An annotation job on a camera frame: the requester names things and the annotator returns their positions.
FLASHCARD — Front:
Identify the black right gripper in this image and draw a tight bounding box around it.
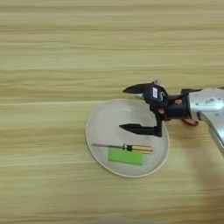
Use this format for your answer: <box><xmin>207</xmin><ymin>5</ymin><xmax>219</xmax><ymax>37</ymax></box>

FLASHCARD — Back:
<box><xmin>118</xmin><ymin>79</ymin><xmax>191</xmax><ymax>138</ymax></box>

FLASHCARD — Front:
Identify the yellow black handled screwdriver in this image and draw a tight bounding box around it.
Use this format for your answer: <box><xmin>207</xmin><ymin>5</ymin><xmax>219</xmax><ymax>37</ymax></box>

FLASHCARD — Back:
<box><xmin>92</xmin><ymin>143</ymin><xmax>155</xmax><ymax>155</ymax></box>

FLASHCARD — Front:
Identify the green rectangular block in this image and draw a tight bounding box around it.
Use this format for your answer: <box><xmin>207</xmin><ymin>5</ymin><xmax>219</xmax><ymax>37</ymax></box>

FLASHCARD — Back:
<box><xmin>108</xmin><ymin>147</ymin><xmax>144</xmax><ymax>166</ymax></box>

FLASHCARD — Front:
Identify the black box with white label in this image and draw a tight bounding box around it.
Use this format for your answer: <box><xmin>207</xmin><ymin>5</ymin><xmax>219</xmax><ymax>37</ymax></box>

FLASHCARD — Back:
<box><xmin>150</xmin><ymin>83</ymin><xmax>169</xmax><ymax>107</ymax></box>

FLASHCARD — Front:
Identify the beige round plate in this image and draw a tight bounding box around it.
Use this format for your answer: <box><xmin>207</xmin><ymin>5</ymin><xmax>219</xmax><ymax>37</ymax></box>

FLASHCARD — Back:
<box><xmin>85</xmin><ymin>98</ymin><xmax>171</xmax><ymax>179</ymax></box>

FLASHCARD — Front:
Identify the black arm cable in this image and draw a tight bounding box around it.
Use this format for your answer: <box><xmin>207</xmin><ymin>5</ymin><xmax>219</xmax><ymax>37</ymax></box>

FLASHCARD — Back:
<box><xmin>180</xmin><ymin>87</ymin><xmax>203</xmax><ymax>95</ymax></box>

